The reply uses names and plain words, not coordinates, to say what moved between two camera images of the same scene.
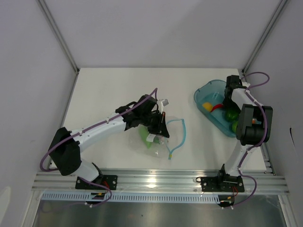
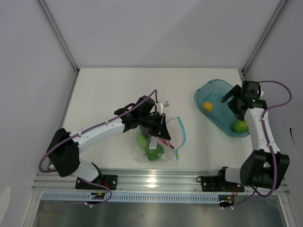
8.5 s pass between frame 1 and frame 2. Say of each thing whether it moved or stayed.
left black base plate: stayed
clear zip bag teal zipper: moved
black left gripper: stayed
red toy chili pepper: moved
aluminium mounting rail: stayed
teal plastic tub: stayed
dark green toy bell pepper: moved
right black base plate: stayed
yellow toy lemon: stayed
